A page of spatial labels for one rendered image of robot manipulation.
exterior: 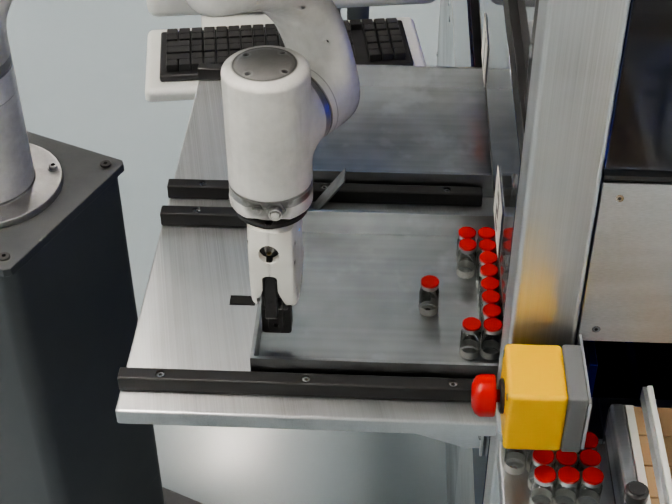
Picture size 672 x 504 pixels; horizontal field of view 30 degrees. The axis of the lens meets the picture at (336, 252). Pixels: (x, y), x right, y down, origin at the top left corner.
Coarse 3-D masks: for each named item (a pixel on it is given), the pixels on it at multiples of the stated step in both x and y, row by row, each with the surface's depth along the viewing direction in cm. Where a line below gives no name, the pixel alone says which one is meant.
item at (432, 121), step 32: (384, 96) 177; (416, 96) 177; (448, 96) 177; (480, 96) 177; (352, 128) 170; (384, 128) 170; (416, 128) 170; (448, 128) 170; (480, 128) 170; (320, 160) 165; (352, 160) 165; (384, 160) 165; (416, 160) 165; (448, 160) 165; (480, 160) 164
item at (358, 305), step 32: (320, 224) 152; (352, 224) 152; (384, 224) 152; (416, 224) 151; (448, 224) 151; (480, 224) 151; (320, 256) 149; (352, 256) 149; (384, 256) 149; (416, 256) 149; (448, 256) 149; (320, 288) 145; (352, 288) 145; (384, 288) 145; (416, 288) 145; (448, 288) 145; (256, 320) 136; (320, 320) 141; (352, 320) 141; (384, 320) 141; (416, 320) 141; (448, 320) 141; (256, 352) 134; (288, 352) 137; (320, 352) 137; (352, 352) 137; (384, 352) 137; (416, 352) 137; (448, 352) 137
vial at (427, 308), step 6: (420, 288) 140; (426, 288) 138; (438, 288) 140; (420, 294) 140; (426, 294) 139; (432, 294) 139; (438, 294) 140; (420, 300) 140; (426, 300) 139; (432, 300) 139; (438, 300) 140; (420, 306) 141; (426, 306) 140; (432, 306) 140; (420, 312) 141; (426, 312) 140; (432, 312) 140
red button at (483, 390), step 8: (480, 376) 115; (488, 376) 115; (472, 384) 116; (480, 384) 114; (488, 384) 114; (472, 392) 115; (480, 392) 114; (488, 392) 114; (496, 392) 114; (472, 400) 115; (480, 400) 114; (488, 400) 114; (496, 400) 116; (472, 408) 116; (480, 408) 114; (488, 408) 114; (480, 416) 115; (488, 416) 115
